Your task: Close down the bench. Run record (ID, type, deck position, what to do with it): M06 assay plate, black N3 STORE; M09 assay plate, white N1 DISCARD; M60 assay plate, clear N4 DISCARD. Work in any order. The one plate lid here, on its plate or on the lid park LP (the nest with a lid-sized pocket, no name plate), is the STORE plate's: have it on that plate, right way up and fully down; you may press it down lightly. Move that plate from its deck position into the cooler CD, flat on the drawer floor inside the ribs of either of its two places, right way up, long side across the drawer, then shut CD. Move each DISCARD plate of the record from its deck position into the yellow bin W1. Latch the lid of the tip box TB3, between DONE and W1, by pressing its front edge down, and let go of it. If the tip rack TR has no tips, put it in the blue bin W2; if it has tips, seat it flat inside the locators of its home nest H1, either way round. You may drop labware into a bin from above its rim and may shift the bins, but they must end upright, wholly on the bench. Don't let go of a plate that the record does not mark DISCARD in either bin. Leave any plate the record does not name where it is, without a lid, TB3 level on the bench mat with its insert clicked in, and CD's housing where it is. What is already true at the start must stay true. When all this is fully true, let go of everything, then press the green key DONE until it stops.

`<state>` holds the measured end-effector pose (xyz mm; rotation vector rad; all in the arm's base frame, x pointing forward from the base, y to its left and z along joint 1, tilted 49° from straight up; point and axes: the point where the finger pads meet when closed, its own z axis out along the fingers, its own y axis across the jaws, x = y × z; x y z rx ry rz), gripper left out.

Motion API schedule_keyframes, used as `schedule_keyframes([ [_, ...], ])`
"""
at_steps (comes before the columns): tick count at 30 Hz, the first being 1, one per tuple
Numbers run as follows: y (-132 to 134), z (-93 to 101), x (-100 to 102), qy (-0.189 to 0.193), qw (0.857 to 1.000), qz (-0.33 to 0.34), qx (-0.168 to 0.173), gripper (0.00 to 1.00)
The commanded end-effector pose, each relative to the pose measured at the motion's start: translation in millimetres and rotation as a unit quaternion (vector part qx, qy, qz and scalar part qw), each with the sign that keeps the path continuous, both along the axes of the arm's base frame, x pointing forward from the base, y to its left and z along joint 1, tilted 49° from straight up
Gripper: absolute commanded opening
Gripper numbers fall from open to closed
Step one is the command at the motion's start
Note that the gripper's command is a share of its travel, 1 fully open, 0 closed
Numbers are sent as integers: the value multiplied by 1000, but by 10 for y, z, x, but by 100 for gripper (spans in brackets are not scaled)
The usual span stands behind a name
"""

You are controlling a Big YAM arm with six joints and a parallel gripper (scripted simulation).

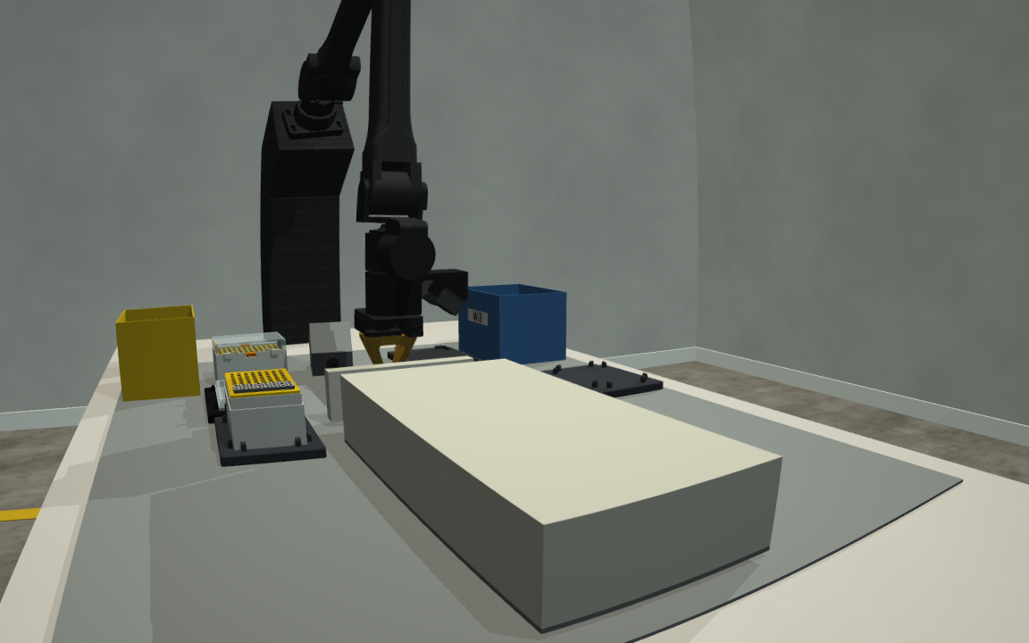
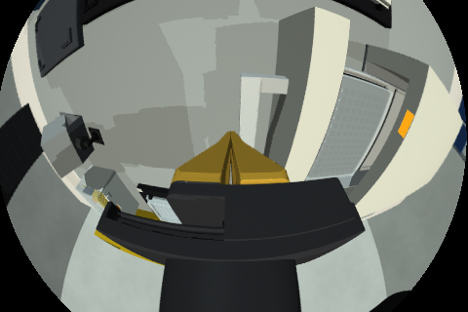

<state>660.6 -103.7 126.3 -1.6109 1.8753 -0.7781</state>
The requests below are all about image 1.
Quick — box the blue open-top bin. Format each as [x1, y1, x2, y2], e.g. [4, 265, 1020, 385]
[458, 284, 566, 364]

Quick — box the yellow bin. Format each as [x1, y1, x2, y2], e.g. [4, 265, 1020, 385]
[115, 305, 201, 402]

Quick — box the large cream rectangular box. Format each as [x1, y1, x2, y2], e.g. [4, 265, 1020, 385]
[324, 356, 782, 634]

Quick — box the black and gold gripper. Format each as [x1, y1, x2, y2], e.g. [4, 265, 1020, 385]
[354, 271, 423, 364]

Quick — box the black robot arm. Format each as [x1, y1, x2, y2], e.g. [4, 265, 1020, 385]
[281, 0, 468, 316]

